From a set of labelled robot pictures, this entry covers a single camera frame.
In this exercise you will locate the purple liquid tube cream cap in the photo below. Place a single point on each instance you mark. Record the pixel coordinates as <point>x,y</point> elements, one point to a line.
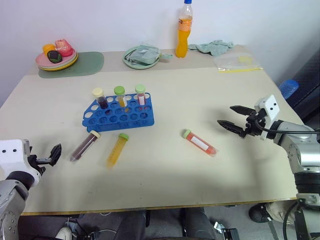
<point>102,101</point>
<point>83,147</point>

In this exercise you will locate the orange drink plastic bottle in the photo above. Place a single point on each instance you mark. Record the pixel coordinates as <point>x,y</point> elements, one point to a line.
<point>183,37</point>

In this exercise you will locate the blue bottle cap object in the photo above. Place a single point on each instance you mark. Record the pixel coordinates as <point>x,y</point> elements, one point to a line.
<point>289,88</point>

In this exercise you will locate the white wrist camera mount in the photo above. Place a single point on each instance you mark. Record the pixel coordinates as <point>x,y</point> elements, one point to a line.
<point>12,157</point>
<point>271,107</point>

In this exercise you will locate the yellow liquid tube green cap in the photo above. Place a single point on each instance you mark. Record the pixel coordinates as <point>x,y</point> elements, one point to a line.
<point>121,99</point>
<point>116,150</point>

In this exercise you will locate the green placemat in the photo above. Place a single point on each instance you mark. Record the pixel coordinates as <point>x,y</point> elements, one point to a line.
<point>87,66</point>

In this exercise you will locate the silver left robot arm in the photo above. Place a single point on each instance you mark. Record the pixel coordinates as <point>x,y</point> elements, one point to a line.
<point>11,200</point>

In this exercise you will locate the pink plate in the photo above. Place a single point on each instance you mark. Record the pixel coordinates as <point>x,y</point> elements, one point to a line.
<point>42,61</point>

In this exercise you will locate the clear zip plastic bag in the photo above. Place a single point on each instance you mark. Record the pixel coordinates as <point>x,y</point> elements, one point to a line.
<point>235,62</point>

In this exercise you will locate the pale green fabric pouch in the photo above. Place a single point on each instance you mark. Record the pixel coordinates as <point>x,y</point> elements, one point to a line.
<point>145,55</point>

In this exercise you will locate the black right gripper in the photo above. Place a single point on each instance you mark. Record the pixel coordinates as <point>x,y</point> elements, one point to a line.
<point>252,123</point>

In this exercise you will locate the pale green crumpled cloth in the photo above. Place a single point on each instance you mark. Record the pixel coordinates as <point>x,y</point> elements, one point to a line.
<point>215,47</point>

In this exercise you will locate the blue plastic test tube rack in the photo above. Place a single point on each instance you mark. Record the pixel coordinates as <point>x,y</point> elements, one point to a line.
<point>140,119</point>

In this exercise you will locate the black shoe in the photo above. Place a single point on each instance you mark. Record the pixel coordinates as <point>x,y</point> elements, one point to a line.
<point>258,213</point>

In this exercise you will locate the dark trouser leg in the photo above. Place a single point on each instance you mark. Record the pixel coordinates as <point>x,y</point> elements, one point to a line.
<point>112,225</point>
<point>197,222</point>

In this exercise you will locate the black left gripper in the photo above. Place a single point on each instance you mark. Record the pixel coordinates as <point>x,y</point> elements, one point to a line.
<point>37,163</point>

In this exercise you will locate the black case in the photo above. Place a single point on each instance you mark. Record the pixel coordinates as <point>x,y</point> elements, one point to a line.
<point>310,85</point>

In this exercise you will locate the stack of plates with toys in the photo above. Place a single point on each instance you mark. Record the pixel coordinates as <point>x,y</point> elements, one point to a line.
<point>70,64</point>

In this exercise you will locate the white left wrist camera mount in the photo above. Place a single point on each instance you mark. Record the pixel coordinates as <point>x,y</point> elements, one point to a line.
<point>12,157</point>

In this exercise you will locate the pink toy cake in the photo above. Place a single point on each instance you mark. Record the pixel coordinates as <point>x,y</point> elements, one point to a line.
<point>64,47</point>

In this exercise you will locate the pale green round plate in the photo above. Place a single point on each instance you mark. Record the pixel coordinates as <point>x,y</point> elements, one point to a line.
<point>130,63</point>

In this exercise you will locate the red liquid tube green cap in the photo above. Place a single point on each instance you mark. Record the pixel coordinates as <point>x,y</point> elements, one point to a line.
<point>200,143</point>
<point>141,98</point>

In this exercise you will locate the dark green toy food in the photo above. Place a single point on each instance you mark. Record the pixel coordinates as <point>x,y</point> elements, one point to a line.
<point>54,57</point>

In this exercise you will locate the white shoe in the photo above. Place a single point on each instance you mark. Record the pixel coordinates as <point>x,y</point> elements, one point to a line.
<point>63,233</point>

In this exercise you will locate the orange toy food piece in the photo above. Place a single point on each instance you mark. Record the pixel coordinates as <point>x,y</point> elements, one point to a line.
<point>48,48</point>

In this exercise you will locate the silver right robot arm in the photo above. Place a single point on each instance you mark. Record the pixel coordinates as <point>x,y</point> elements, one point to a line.
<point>305,152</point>

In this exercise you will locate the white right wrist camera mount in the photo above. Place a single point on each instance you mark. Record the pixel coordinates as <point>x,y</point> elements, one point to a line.
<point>271,107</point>

